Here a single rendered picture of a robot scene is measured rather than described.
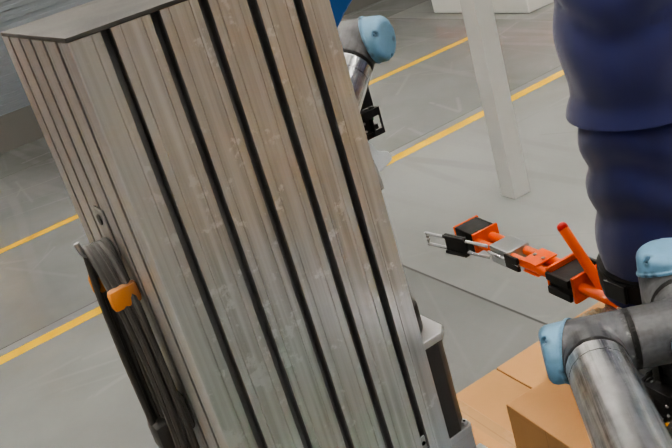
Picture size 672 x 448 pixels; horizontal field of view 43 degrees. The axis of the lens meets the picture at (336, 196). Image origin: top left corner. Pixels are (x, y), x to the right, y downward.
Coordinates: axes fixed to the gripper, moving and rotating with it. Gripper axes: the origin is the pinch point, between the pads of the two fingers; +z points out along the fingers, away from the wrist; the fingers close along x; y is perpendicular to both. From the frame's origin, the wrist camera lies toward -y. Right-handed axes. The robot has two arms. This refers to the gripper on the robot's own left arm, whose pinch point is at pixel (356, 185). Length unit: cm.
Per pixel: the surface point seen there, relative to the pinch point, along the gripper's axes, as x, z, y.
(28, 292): 434, 153, -20
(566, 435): -26, 58, 16
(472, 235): 15.0, 32.0, 35.0
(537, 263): -7.1, 32.8, 33.7
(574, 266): -15, 33, 36
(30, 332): 371, 152, -35
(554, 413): -20, 58, 19
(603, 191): -40.1, 3.6, 22.0
